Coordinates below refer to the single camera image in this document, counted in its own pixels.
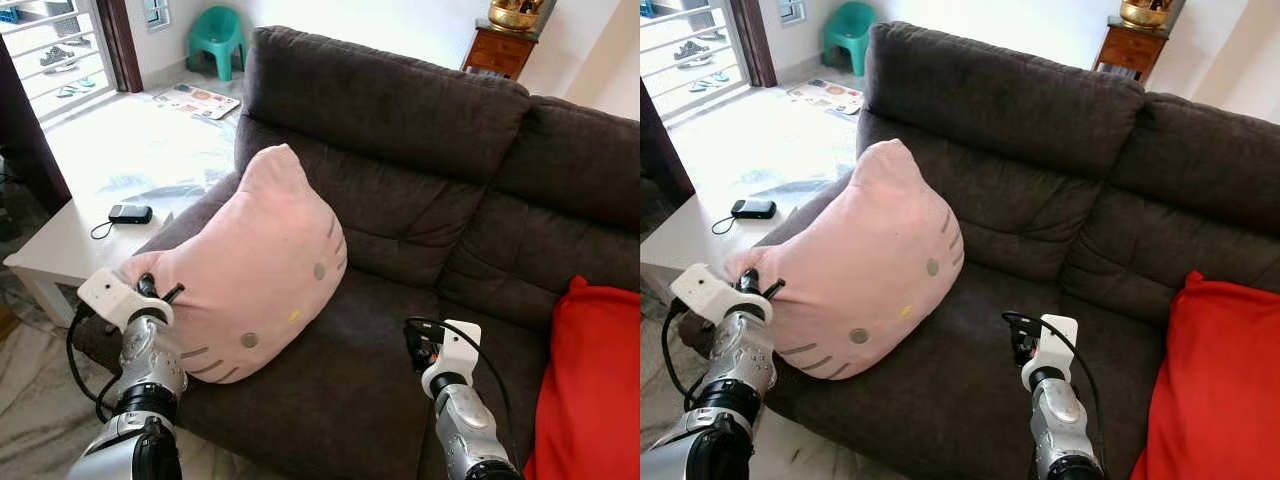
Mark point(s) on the colourful printed floor mat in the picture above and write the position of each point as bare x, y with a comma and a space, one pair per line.
197, 100
825, 95

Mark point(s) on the small louvre window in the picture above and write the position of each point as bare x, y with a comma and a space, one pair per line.
790, 10
156, 12

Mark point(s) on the brown door frame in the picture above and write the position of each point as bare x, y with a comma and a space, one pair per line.
755, 45
122, 50

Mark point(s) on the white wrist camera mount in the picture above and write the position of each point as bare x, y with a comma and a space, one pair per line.
110, 295
460, 345
705, 290
1055, 340

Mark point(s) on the pink cat face pillow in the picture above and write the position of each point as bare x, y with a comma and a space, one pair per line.
250, 260
860, 260

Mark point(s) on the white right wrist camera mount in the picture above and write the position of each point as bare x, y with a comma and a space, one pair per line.
460, 345
1055, 340

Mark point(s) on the dark brown wooden door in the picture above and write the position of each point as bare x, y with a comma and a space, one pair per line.
662, 160
25, 150

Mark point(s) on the dark brown fabric sofa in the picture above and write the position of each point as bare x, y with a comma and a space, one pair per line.
1040, 150
420, 150

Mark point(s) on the teal plastic chair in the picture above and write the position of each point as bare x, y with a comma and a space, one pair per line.
850, 35
215, 40

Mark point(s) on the white side table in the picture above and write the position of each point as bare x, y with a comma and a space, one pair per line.
60, 250
680, 240

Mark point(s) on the gold pot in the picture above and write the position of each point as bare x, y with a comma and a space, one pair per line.
515, 14
1147, 12

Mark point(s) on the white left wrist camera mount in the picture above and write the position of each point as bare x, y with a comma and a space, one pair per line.
705, 290
110, 295

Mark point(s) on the small wooden cabinet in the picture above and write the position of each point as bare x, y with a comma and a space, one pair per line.
1128, 50
500, 52

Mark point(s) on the white metal door grille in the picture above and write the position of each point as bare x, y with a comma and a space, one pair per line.
690, 55
60, 60

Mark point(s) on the red pillow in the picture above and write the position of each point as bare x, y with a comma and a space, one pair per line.
1215, 390
590, 390

